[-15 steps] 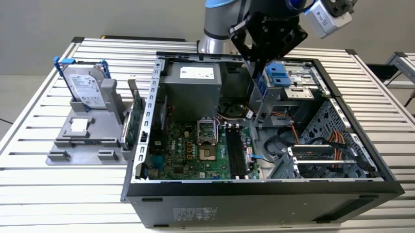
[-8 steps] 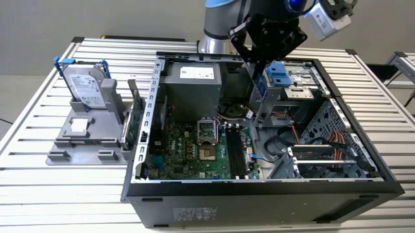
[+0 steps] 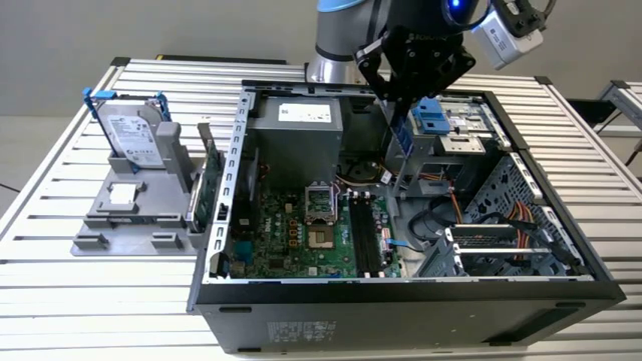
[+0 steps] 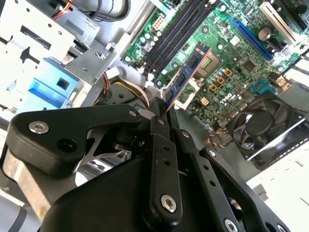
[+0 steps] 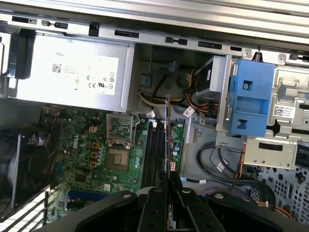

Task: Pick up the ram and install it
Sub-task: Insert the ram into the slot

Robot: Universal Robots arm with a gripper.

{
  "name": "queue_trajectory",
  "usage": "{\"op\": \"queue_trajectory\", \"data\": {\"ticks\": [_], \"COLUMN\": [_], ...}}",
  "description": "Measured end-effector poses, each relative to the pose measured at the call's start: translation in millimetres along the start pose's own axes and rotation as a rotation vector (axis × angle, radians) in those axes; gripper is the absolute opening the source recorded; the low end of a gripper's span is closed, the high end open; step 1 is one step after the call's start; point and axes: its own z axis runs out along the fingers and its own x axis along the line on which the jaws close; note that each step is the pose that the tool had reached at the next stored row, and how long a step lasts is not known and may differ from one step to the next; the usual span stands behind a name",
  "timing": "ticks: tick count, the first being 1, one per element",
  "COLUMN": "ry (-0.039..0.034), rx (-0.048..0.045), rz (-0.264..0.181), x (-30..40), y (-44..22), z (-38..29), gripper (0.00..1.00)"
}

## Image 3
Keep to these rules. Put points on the hard disk in blue carrier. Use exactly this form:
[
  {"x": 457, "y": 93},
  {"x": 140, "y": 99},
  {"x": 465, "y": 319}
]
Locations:
[{"x": 127, "y": 129}]

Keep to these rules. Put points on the grey power supply unit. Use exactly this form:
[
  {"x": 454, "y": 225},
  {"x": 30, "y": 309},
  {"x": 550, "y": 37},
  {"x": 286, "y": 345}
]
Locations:
[{"x": 295, "y": 150}]

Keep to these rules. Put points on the CPU socket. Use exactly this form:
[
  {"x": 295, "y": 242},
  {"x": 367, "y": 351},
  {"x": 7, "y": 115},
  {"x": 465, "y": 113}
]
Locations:
[{"x": 321, "y": 237}]

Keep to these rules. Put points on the graphics card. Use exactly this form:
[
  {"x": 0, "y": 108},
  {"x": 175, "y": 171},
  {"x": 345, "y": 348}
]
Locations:
[{"x": 207, "y": 195}]

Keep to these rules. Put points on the black case fan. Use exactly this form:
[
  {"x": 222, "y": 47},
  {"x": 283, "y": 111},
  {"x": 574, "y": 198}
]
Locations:
[{"x": 247, "y": 195}]

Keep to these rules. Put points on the round black chassis speaker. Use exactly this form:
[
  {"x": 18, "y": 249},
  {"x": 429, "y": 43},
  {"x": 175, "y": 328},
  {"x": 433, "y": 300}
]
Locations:
[{"x": 362, "y": 173}]

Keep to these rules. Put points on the silver CPU chip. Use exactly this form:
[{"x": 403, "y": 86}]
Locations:
[{"x": 122, "y": 195}]

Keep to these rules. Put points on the black open PC case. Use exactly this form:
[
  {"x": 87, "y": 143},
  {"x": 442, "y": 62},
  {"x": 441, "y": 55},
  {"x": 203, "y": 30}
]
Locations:
[{"x": 351, "y": 327}]

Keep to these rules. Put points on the grey parts rack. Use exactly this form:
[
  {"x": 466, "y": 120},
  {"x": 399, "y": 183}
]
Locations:
[{"x": 150, "y": 192}]

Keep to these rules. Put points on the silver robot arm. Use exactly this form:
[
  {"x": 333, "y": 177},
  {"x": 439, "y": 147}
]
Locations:
[{"x": 341, "y": 37}]

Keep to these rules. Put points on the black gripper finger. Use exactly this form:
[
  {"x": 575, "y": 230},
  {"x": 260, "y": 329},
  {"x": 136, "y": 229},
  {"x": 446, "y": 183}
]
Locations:
[
  {"x": 369, "y": 67},
  {"x": 461, "y": 64}
]

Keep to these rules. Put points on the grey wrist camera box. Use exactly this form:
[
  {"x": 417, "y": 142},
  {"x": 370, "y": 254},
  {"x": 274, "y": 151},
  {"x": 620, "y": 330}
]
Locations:
[{"x": 503, "y": 45}]

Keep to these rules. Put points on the green motherboard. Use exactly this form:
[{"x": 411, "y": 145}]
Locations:
[{"x": 278, "y": 259}]

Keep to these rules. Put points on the aluminium side table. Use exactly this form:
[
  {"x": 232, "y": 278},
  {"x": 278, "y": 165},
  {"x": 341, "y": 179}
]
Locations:
[{"x": 622, "y": 96}]

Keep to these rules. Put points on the black RAM slot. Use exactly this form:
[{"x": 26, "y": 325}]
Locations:
[
  {"x": 375, "y": 233},
  {"x": 357, "y": 233},
  {"x": 370, "y": 233},
  {"x": 363, "y": 233}
]

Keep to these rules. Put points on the metal disk bay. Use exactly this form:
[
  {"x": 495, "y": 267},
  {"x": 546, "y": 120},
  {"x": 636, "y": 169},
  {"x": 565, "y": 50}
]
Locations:
[{"x": 502, "y": 250}]

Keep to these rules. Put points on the blue plastic drive latch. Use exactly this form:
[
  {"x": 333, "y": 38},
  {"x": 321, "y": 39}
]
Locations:
[{"x": 431, "y": 126}]

